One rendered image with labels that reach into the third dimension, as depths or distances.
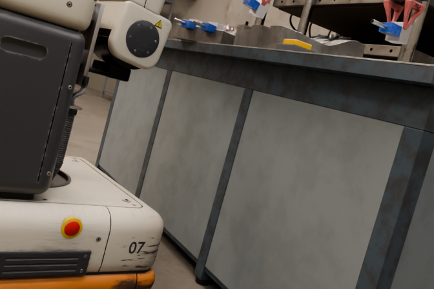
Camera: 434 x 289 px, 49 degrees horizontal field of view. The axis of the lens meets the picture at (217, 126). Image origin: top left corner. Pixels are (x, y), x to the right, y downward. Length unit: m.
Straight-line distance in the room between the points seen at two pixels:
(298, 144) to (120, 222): 0.51
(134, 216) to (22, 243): 0.28
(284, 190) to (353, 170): 0.24
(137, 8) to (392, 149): 0.76
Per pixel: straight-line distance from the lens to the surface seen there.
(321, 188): 1.22
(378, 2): 2.43
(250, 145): 1.47
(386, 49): 2.30
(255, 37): 1.62
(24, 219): 1.14
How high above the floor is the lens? 0.64
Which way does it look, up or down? 4 degrees down
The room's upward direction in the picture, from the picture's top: 15 degrees clockwise
